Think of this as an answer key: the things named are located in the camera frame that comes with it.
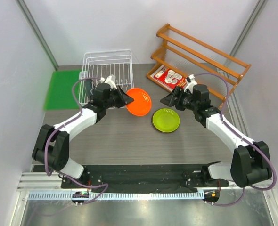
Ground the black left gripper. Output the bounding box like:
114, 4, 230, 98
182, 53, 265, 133
104, 85, 133, 109

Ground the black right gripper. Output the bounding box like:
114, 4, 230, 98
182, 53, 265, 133
160, 86, 198, 112

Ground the orange plate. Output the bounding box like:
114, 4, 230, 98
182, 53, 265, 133
126, 88, 152, 117

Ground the green plate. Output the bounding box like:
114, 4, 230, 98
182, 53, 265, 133
152, 108, 180, 121

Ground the dark black plate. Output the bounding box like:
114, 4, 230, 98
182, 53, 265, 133
84, 79, 95, 98

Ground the red floral plate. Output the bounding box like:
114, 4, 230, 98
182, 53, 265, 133
152, 120, 180, 133

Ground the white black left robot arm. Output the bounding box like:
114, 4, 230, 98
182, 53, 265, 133
32, 83, 134, 188

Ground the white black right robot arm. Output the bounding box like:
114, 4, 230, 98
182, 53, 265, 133
160, 85, 277, 189

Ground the orange wooden shelf rack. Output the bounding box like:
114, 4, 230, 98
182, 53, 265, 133
146, 24, 251, 107

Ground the red comic book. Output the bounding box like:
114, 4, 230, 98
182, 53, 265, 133
153, 65, 188, 90

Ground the green cutting mat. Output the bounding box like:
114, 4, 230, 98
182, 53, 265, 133
44, 70, 81, 110

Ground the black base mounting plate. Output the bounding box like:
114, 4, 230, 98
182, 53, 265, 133
60, 164, 229, 194

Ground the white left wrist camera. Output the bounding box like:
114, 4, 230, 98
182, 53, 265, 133
99, 75, 117, 89

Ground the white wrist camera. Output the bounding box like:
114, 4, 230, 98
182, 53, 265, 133
184, 74, 197, 93
99, 75, 117, 89

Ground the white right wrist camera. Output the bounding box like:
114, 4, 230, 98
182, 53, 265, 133
184, 74, 197, 93

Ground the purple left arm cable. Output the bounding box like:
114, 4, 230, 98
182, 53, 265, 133
44, 77, 109, 204

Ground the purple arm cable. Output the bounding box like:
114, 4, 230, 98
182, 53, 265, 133
190, 72, 278, 207
44, 77, 109, 204

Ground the white wire dish rack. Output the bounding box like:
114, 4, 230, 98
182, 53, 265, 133
77, 49, 135, 109

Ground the aluminium frame rail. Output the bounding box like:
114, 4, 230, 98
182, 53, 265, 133
17, 160, 277, 203

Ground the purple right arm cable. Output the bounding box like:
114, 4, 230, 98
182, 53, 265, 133
190, 72, 278, 207

